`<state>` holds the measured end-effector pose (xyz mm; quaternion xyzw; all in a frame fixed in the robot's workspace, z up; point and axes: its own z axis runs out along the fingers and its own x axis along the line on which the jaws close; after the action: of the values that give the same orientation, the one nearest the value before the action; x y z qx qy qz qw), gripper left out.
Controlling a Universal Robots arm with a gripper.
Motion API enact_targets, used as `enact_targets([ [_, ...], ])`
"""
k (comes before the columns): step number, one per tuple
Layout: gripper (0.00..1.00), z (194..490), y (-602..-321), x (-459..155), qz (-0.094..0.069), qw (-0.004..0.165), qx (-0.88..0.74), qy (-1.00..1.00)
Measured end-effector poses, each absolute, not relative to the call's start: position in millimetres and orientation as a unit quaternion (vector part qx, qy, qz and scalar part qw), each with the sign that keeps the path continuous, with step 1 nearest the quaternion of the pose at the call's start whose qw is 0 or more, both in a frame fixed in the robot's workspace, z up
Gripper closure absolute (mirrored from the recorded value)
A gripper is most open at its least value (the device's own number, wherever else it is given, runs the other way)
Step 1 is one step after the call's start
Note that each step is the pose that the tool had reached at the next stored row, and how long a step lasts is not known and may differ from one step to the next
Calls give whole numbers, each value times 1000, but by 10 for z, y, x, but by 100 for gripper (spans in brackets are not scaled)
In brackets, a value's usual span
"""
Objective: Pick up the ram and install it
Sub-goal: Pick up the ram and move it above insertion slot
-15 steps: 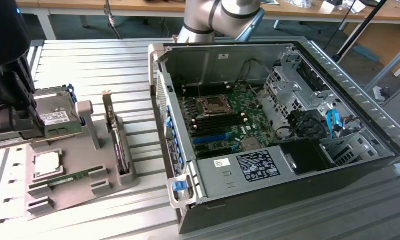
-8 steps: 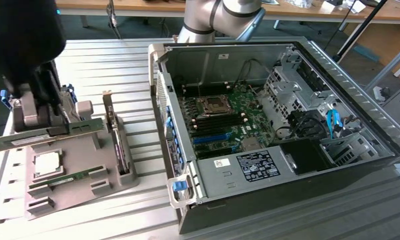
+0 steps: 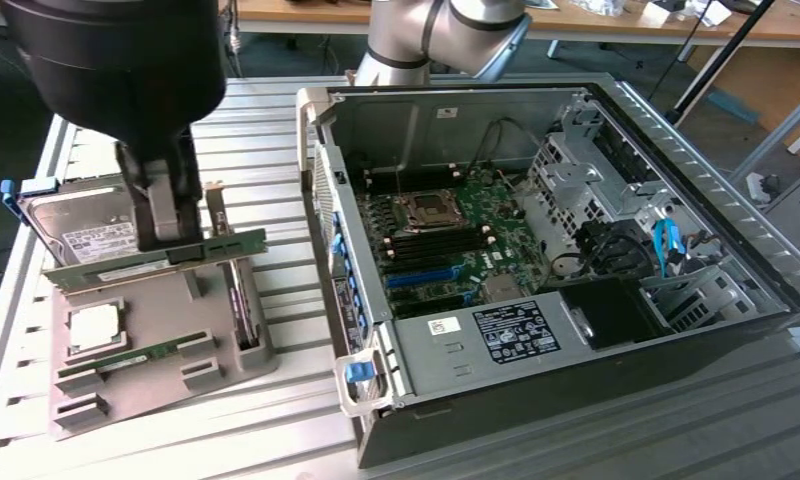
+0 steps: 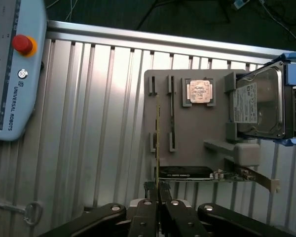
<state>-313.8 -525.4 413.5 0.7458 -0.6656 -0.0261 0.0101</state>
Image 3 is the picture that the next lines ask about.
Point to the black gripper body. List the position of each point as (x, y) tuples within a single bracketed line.
[(120, 60)]

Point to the green RAM stick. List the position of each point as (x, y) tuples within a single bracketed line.
[(107, 272), (133, 356)]

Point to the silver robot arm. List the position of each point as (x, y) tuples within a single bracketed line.
[(400, 30)]

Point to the black RAM slot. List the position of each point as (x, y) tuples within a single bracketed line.
[(440, 245), (409, 170), (411, 175), (413, 181), (415, 187), (443, 252), (437, 239), (435, 233)]

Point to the silver hard disk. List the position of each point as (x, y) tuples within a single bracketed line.
[(73, 220)]

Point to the blue disk caddy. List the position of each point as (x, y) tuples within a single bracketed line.
[(6, 192)]

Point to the grey parts rack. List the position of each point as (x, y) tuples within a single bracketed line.
[(153, 310)]

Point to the blue card retainer clip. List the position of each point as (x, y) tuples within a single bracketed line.
[(336, 245)]

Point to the silver CPU chip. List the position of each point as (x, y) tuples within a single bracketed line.
[(96, 325)]

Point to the thin metal locking lever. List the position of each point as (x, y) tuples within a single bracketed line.
[(399, 175)]

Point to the CPU socket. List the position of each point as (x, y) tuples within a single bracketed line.
[(433, 210)]

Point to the black expansion slot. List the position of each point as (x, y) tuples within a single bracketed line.
[(429, 306), (416, 268)]

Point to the blue expansion slot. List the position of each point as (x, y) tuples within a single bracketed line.
[(420, 278)]

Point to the blue case latch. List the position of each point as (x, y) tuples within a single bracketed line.
[(355, 373)]

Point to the green motherboard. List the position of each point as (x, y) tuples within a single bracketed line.
[(500, 210)]

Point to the silver power supply with label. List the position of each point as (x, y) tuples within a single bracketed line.
[(440, 360)]

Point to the silver chipset heat sink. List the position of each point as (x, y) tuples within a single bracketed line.
[(505, 290)]

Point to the tall silver disk bay cage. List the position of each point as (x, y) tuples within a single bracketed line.
[(574, 175)]

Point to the black fan shroud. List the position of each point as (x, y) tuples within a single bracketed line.
[(610, 315)]

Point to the open black PC case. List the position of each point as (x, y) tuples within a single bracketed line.
[(574, 410)]

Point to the wooden desk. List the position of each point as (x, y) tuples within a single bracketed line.
[(607, 22)]

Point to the low silver disk bay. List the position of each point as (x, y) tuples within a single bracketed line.
[(700, 300)]

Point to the blue plastic piece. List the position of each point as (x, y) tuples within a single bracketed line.
[(734, 107)]

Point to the black tripod pole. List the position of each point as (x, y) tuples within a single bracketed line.
[(727, 55)]

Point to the small white device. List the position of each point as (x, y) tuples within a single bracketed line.
[(763, 187)]

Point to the wooden desk side panel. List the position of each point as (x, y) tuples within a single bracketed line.
[(774, 70)]

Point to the graphics card with metal bracket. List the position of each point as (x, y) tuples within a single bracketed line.
[(243, 305)]

